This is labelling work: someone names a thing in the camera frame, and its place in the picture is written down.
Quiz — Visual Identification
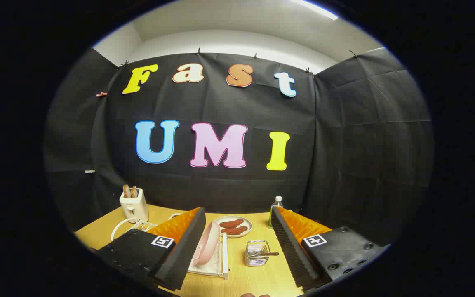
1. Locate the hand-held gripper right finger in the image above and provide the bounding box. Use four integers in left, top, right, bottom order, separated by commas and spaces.
270, 206, 388, 292

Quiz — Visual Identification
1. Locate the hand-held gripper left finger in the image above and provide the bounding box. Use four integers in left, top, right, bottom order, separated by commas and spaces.
93, 207, 207, 292

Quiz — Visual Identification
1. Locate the pink plate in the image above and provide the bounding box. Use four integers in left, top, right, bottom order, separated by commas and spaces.
191, 221, 221, 266

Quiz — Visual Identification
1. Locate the white wire dish rack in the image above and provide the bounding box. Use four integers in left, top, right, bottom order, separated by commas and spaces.
111, 213, 230, 281

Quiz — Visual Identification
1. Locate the metal wire basket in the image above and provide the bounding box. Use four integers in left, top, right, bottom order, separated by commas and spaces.
245, 240, 270, 267

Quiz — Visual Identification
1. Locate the white round dish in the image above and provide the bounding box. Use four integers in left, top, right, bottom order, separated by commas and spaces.
214, 216, 253, 238

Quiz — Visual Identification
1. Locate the green tea bottle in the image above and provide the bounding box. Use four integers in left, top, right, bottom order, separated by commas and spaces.
268, 196, 283, 229

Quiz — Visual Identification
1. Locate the white toaster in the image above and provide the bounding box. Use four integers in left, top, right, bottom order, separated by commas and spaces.
119, 188, 149, 224

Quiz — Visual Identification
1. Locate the black backdrop cloth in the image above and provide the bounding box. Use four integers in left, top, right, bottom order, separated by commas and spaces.
44, 47, 434, 248

